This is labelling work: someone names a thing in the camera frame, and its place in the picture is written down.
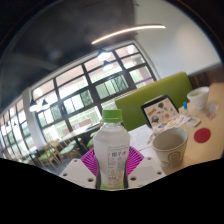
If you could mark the black-framed tablet with colourful screen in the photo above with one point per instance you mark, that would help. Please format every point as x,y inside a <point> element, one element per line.
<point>159,110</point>

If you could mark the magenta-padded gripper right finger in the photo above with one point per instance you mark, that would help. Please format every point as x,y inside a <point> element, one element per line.
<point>145,171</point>

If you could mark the green upholstered bench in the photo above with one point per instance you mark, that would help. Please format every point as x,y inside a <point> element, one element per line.
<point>156,88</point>

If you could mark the small white packet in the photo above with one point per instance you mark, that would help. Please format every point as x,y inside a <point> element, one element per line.
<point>212,111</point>

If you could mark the flat round red coaster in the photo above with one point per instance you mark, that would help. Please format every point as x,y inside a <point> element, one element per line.
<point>202,135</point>

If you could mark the small blue-capped bottle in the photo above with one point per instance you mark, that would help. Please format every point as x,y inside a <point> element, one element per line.
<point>185,110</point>

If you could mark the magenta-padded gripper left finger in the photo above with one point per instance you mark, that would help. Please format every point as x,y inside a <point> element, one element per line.
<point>78,171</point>

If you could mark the long curved ceiling light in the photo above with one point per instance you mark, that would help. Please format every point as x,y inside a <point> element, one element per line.
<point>130,30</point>

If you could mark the wooden dining table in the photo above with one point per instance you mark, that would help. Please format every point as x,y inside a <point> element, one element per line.
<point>76,135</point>

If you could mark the group of green-seated wooden chairs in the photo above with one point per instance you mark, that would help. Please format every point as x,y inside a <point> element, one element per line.
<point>68,150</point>

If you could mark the white ceramic bowl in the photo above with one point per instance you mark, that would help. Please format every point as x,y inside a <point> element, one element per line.
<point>199,98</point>

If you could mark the colourful printed leaflet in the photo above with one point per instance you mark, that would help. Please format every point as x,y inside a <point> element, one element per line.
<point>170,123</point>

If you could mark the group of dark pendant lamps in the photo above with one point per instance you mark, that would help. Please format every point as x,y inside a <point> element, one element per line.
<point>104,56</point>

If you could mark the small white card box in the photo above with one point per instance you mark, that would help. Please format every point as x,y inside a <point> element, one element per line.
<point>193,122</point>

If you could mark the green-capped clear drink bottle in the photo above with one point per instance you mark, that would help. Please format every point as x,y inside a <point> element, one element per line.
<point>111,150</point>

